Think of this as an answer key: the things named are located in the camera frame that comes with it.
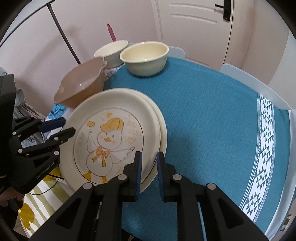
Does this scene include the cream yellow bowl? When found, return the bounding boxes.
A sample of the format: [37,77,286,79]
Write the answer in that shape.
[120,41,169,77]

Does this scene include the teal woven tablecloth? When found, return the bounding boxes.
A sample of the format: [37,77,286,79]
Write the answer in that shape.
[105,58,291,238]

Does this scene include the pink handled bowl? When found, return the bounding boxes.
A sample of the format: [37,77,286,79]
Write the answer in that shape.
[54,57,107,109]

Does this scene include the person's left hand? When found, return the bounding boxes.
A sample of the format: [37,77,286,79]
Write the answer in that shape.
[0,187,25,207]

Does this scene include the white duck cartoon plate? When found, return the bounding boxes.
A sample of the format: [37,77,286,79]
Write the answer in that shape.
[60,88,162,191]

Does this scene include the white ribbed bowl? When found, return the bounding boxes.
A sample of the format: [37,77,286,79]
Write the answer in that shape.
[94,40,128,69]

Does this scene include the black metal stand pole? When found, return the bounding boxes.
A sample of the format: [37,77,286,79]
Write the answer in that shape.
[0,0,82,65]

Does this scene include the white door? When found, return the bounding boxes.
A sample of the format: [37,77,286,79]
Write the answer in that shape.
[152,0,234,70]

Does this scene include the black door handle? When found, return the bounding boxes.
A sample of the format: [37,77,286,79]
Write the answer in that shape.
[215,0,231,22]

